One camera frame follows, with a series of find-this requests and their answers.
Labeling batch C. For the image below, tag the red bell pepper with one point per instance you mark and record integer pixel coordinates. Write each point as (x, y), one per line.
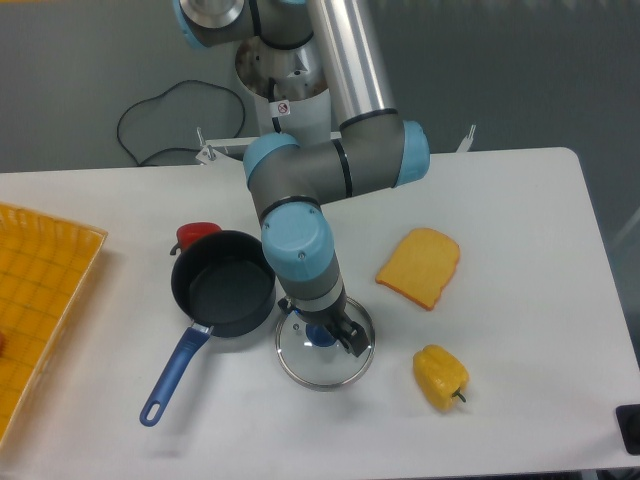
(187, 234)

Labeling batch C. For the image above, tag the dark saucepan with blue handle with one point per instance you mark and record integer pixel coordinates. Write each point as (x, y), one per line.
(226, 287)

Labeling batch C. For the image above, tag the yellow plastic basket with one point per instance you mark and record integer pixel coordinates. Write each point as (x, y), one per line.
(45, 261)

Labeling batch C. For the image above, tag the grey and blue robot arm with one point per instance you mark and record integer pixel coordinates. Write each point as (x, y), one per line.
(290, 182)

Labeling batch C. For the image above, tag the glass lid with blue knob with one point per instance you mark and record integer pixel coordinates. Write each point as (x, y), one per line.
(316, 360)

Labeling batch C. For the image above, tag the orange toast bread slice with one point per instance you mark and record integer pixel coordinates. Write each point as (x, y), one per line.
(421, 266)

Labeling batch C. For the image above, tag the black device at table edge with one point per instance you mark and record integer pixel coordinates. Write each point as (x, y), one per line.
(628, 418)

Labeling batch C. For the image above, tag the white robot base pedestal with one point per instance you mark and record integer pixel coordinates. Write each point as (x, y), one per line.
(299, 91)

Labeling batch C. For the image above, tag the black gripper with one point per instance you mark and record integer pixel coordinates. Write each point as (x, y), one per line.
(329, 311)

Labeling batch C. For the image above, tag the yellow bell pepper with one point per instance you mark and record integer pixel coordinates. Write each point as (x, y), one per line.
(441, 377)

